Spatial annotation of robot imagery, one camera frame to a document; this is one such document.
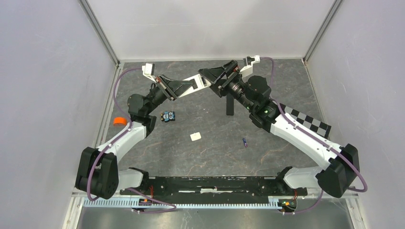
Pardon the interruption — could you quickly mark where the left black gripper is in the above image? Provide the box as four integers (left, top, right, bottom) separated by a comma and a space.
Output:
145, 74, 194, 115

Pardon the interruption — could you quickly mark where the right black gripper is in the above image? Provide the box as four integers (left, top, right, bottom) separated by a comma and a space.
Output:
198, 60, 255, 112

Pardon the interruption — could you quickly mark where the red white remote control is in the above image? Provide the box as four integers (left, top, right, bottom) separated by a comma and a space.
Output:
178, 74, 212, 98

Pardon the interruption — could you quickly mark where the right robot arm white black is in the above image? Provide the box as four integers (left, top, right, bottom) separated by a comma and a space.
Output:
198, 60, 360, 198

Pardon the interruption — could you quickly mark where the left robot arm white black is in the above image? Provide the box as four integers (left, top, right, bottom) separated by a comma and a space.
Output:
75, 74, 205, 201

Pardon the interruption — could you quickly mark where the white remote battery cover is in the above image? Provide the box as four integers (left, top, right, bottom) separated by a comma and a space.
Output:
190, 132, 202, 141

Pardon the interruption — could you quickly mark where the orange tape roll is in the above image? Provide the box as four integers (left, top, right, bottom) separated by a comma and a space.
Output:
113, 117, 128, 126

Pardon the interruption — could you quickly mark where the black white checkerboard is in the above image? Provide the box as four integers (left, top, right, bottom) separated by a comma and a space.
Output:
280, 104, 331, 139

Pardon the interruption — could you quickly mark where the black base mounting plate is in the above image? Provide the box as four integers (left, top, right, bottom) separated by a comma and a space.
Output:
135, 176, 308, 204

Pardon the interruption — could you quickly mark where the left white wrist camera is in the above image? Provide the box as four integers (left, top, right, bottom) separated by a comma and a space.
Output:
142, 63, 155, 80

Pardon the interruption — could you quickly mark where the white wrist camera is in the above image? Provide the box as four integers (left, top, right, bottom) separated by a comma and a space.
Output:
142, 63, 155, 80
240, 55, 260, 78

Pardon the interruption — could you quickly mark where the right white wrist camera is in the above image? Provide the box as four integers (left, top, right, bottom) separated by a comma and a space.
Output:
240, 55, 260, 78

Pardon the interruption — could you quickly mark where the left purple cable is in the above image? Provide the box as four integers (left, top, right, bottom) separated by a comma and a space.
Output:
86, 67, 148, 202

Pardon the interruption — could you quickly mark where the purple cable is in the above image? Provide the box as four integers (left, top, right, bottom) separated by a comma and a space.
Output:
86, 67, 148, 202
259, 57, 368, 216

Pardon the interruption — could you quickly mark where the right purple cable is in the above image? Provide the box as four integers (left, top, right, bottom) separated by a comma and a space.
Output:
259, 57, 368, 216

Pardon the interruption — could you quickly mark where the grey slotted cable duct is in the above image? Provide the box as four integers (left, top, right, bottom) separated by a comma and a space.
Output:
83, 197, 282, 210

